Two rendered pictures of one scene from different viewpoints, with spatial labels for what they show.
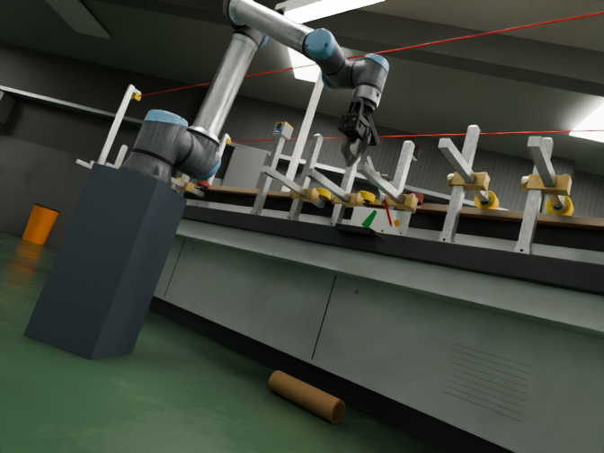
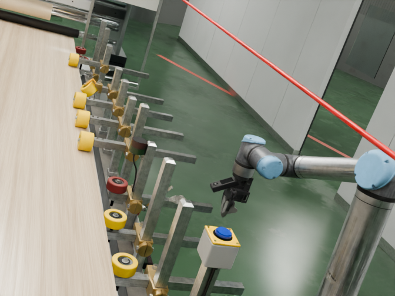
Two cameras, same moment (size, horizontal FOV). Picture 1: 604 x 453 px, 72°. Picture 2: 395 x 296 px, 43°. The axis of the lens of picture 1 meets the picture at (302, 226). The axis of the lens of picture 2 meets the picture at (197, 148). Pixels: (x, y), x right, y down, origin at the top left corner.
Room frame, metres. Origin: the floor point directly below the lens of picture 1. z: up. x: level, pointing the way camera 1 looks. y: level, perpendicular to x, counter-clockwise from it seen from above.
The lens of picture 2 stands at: (3.10, 0.60, 1.79)
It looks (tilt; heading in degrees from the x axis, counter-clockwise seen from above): 20 degrees down; 207
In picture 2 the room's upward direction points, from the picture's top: 19 degrees clockwise
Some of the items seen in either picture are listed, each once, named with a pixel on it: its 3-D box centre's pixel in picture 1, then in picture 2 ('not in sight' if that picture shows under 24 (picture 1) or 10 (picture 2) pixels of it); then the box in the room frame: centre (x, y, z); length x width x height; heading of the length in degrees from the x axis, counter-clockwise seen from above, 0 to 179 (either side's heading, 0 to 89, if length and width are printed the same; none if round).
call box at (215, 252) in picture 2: (282, 131); (217, 248); (2.12, 0.25, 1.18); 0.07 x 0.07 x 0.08; 49
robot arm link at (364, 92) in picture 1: (366, 99); (243, 168); (1.28, -0.08, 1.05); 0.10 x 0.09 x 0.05; 49
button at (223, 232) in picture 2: not in sight; (223, 234); (2.12, 0.25, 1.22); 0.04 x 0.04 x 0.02
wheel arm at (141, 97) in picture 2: not in sight; (132, 96); (0.84, -1.02, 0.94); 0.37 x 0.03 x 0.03; 139
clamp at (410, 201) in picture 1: (399, 201); (132, 199); (1.60, -0.34, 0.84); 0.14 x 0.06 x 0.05; 49
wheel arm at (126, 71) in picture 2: not in sight; (111, 67); (0.56, -1.44, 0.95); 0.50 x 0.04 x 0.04; 139
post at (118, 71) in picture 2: not in sight; (109, 107); (0.96, -1.07, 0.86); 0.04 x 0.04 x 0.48; 49
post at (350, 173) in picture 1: (348, 180); (150, 221); (1.78, -0.14, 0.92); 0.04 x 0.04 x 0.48; 49
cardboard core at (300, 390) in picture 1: (305, 395); not in sight; (1.59, -0.19, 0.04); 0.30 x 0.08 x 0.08; 49
